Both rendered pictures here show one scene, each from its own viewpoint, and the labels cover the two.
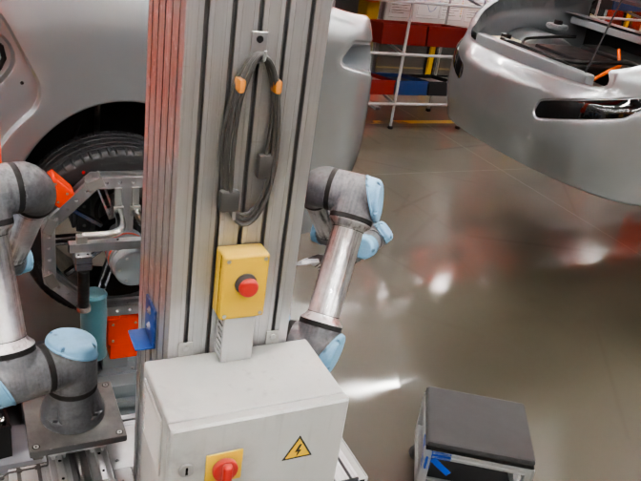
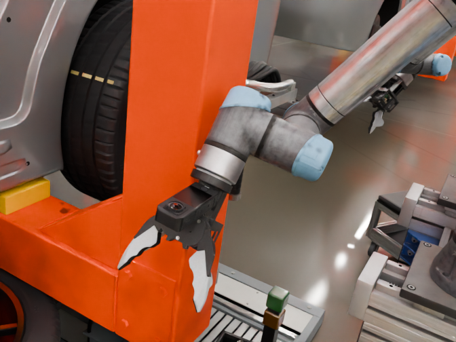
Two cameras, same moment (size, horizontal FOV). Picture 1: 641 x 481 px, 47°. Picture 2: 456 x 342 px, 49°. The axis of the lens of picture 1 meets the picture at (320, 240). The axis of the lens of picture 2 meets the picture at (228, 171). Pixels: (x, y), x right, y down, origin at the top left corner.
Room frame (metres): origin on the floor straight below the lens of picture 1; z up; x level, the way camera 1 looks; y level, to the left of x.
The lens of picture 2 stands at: (1.04, 1.44, 1.35)
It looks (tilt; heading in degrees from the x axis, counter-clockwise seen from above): 24 degrees down; 324
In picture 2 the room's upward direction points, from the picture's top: 8 degrees clockwise
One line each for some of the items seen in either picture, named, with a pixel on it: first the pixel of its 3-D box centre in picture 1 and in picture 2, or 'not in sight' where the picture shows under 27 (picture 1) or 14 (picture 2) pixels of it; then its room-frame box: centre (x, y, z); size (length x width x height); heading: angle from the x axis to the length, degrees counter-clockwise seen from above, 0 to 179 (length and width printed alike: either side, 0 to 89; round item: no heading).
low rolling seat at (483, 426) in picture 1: (468, 456); (423, 235); (2.26, -0.70, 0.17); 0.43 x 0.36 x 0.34; 86
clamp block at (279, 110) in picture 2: not in sight; (285, 106); (2.18, 0.43, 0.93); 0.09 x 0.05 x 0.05; 28
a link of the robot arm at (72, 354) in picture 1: (69, 359); not in sight; (1.42, 0.55, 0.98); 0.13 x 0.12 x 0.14; 134
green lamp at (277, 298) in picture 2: not in sight; (277, 298); (1.71, 0.77, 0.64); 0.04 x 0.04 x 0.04; 28
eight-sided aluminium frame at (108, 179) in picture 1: (123, 245); not in sight; (2.29, 0.68, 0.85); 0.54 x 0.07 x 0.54; 118
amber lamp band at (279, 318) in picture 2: not in sight; (273, 316); (1.71, 0.77, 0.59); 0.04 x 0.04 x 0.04; 28
